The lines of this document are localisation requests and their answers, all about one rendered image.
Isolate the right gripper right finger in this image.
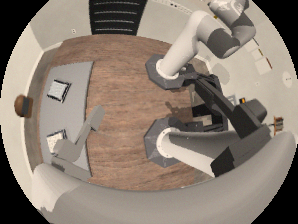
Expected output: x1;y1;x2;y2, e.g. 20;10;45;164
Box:
194;79;271;177

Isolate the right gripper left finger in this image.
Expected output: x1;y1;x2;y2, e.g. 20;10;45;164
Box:
51;104;105;181

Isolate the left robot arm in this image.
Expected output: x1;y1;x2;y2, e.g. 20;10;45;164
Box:
157;128;241;177

